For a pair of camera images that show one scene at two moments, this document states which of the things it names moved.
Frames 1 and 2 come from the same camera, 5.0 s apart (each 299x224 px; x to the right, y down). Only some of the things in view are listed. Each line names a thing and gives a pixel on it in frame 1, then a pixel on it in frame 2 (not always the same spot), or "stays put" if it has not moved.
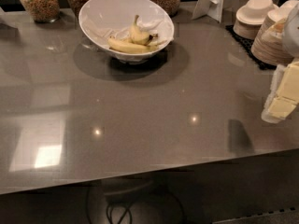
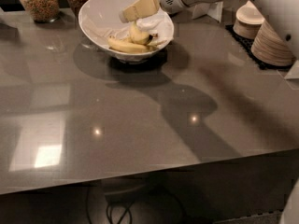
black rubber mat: x=249 y=43 stays put
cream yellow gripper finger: x=287 y=95 -> x=141 y=7
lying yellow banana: x=132 y=49 stays put
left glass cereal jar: x=42 y=2 stays put
